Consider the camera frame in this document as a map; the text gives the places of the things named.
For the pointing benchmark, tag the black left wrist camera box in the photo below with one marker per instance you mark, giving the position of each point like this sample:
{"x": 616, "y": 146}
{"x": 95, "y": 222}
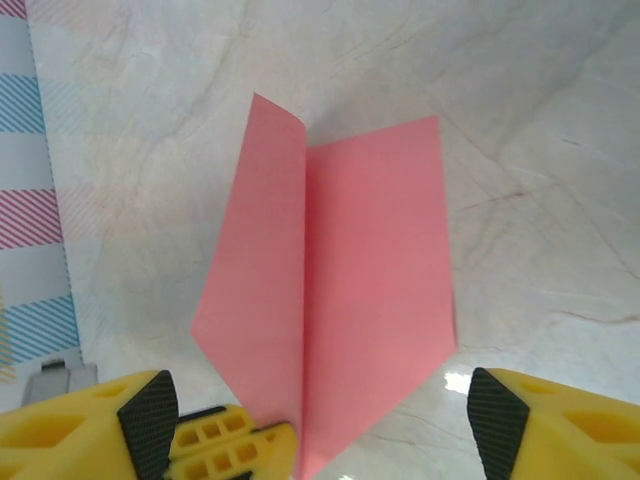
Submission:
{"x": 60, "y": 385}

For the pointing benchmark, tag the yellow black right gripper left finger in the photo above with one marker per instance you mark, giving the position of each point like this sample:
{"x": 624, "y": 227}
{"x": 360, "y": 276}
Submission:
{"x": 65, "y": 440}

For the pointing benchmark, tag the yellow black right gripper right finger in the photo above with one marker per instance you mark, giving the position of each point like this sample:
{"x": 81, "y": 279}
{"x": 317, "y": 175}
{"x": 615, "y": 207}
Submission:
{"x": 575, "y": 440}

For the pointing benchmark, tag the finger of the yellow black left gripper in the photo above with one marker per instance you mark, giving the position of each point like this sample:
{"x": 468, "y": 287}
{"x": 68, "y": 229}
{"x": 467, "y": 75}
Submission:
{"x": 220, "y": 427}
{"x": 260, "y": 460}

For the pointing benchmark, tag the pink paper sheet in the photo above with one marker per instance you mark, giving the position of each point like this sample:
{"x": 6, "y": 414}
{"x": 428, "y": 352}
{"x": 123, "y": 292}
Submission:
{"x": 370, "y": 250}

